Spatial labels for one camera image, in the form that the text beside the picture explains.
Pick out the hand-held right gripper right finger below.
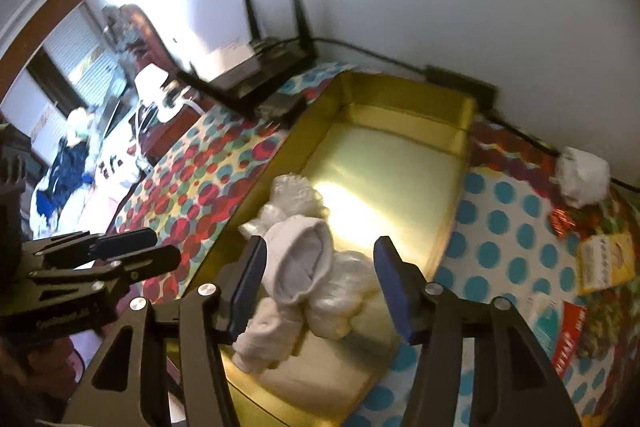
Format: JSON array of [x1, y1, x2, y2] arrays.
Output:
[[373, 236, 583, 427]]

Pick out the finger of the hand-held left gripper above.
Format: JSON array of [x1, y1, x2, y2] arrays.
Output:
[[30, 245, 182, 296], [22, 228, 158, 268]]

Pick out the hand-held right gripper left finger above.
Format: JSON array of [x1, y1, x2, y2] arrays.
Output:
[[62, 235, 268, 427]]

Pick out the grey white sock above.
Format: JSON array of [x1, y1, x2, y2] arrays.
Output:
[[263, 215, 335, 305]]

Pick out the gold metal tray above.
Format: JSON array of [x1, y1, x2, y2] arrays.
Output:
[[165, 69, 478, 427]]

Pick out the red candy packet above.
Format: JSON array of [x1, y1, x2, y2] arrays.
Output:
[[547, 207, 583, 239]]

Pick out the red white packet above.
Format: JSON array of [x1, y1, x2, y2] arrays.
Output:
[[550, 302, 591, 380]]

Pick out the yellow small box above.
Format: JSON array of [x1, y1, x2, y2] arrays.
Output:
[[575, 232, 633, 295]]

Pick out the white sock ball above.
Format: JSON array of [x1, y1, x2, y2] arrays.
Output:
[[556, 146, 612, 209]]

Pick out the clear plastic bag bundle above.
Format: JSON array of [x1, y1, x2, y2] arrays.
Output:
[[305, 252, 381, 340]]

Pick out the white fluffy bundle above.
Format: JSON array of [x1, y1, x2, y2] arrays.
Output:
[[239, 173, 331, 240]]

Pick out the blue clothing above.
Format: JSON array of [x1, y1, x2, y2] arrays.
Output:
[[30, 134, 93, 228]]

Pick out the polka dot tablecloth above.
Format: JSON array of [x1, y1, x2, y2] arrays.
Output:
[[114, 62, 640, 427]]

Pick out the white lampshade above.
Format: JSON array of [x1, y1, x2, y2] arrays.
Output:
[[134, 63, 168, 105]]

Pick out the small black device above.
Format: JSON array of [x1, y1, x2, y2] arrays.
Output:
[[255, 92, 306, 125]]

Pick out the window blinds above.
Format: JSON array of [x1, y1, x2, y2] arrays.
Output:
[[0, 2, 121, 158]]

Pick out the black router with antennas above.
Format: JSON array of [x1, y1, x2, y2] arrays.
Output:
[[175, 0, 321, 120]]

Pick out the white box device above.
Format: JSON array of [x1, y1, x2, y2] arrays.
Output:
[[207, 39, 256, 80]]

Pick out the black power adapter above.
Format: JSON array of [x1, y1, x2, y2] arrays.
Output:
[[425, 64, 498, 108]]

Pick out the white cable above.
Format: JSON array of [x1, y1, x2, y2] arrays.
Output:
[[131, 97, 206, 168]]

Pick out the black power cable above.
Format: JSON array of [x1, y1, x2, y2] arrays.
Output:
[[314, 37, 640, 188]]

